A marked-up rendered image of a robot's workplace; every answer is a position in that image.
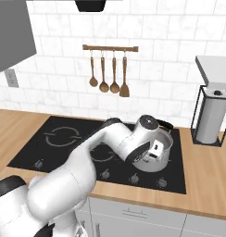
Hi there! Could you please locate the wooden ladle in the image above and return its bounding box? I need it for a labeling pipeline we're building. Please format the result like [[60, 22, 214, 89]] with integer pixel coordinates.
[[98, 56, 110, 94], [109, 56, 120, 94]]

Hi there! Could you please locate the white paper towel roll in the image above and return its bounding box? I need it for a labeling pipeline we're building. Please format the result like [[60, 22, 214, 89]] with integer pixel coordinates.
[[195, 89, 226, 145]]

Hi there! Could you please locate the wooden utensil rail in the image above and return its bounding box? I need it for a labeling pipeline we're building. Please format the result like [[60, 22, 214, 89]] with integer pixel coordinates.
[[82, 44, 140, 53]]

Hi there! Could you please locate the pale grey wall shelf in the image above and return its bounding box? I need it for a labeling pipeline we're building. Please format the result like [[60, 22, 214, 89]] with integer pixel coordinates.
[[195, 55, 226, 88]]

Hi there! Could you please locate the grey wall cupboard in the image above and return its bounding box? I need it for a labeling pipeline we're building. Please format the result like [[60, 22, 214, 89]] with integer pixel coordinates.
[[0, 0, 38, 75]]

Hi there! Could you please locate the wide grey drawer front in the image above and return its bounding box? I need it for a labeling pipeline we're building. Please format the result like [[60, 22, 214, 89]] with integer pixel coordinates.
[[88, 196, 187, 231]]

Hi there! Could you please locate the black hob knob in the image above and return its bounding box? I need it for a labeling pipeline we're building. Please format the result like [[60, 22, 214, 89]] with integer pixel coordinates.
[[157, 176, 169, 189], [129, 172, 141, 185], [33, 158, 44, 170], [99, 168, 111, 181]]

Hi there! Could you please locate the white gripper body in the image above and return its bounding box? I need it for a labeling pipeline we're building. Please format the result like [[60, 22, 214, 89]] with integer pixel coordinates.
[[148, 139, 166, 160]]

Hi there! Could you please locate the silver pot with black handle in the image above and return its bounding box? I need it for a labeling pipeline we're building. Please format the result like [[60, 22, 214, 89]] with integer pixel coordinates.
[[132, 119, 175, 173]]

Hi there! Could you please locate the black glass hob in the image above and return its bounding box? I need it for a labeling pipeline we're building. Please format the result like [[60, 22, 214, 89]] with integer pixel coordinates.
[[6, 115, 187, 195]]

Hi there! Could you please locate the black wire roll stand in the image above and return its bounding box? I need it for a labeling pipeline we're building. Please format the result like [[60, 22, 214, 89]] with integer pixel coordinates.
[[190, 84, 226, 148]]

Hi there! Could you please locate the grey drawer handle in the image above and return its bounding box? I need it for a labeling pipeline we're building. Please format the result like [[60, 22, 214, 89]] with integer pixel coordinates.
[[121, 208, 148, 219]]

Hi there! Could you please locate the small wooden spoon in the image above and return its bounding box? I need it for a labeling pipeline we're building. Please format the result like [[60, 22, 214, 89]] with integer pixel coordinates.
[[88, 56, 99, 88]]

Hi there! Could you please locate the wooden spatula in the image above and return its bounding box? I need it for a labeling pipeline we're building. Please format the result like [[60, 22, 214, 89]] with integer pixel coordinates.
[[119, 56, 131, 98]]

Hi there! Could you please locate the grey wall socket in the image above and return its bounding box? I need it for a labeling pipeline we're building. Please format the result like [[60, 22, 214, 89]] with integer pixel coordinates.
[[4, 68, 19, 89]]

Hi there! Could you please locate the black range hood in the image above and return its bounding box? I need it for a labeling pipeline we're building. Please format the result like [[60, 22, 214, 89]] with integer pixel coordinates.
[[74, 0, 107, 13]]

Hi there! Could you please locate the narrow grey cupboard door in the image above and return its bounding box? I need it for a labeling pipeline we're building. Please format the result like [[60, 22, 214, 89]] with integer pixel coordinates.
[[75, 197, 94, 237]]

